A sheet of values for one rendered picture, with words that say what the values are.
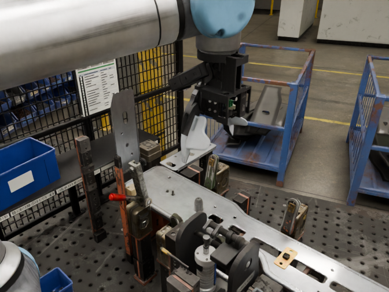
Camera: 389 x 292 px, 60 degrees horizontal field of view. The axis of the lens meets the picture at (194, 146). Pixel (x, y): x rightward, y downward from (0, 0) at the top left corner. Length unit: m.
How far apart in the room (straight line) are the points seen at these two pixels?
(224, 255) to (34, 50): 0.65
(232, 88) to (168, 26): 0.24
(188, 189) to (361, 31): 7.69
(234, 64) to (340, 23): 8.13
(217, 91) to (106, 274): 1.02
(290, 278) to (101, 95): 1.09
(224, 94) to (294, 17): 8.12
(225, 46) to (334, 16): 8.11
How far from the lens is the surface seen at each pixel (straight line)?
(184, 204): 1.24
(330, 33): 8.70
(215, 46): 0.56
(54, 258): 1.57
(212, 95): 0.58
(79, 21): 0.34
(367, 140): 2.77
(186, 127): 0.61
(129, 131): 1.39
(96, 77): 1.58
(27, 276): 0.67
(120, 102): 1.32
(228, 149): 3.26
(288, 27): 8.73
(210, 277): 0.96
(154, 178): 1.38
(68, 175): 1.42
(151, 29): 0.36
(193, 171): 1.45
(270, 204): 1.76
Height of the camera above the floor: 1.78
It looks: 29 degrees down
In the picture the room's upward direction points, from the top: straight up
